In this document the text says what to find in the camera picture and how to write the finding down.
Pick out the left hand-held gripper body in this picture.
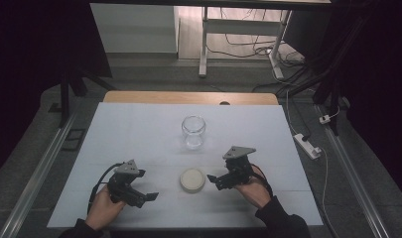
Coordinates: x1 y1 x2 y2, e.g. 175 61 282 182
106 159 147 209

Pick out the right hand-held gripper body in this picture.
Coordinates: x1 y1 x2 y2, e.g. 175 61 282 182
215 146 257 191

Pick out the cream round jar lid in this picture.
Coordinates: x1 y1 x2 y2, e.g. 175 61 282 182
179 167 206 194

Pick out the clear glass jar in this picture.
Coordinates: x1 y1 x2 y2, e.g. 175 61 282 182
181 114 207 151

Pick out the person's left hand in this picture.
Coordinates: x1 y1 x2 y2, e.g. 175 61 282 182
84 184 127 231

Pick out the person's right hand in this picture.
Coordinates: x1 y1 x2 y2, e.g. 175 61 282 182
234 166 272 209

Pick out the white table mat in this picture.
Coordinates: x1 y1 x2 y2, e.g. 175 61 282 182
47 101 324 230

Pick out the white power strip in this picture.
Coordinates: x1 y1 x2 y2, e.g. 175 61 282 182
293 133 323 161

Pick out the black metal stand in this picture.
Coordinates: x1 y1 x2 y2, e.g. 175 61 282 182
277 13 378 137
48 65 117 129

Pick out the white panel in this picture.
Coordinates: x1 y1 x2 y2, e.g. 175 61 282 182
89 3 181 55

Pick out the dark curtain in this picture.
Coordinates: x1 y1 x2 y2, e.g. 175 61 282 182
331 0 402 201
0 0 113 182

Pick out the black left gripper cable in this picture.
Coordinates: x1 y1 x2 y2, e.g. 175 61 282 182
86 162 125 214

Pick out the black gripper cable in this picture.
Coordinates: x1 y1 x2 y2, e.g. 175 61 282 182
86 162 125 214
249 163 275 199

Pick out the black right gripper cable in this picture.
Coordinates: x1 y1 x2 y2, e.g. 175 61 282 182
249 163 275 199

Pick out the black floor frame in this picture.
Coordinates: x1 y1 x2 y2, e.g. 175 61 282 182
61 128 87 153

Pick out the metal floor rail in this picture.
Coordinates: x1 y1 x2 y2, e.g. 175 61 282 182
0 110 79 238
315 104 391 238

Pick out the white power strip cable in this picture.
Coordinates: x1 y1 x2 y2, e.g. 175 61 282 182
319 146 331 212

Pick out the tangle of floor cables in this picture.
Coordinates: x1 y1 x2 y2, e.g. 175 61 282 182
206 8 306 68

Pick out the white desk frame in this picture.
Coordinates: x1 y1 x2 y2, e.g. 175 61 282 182
198 6 294 80

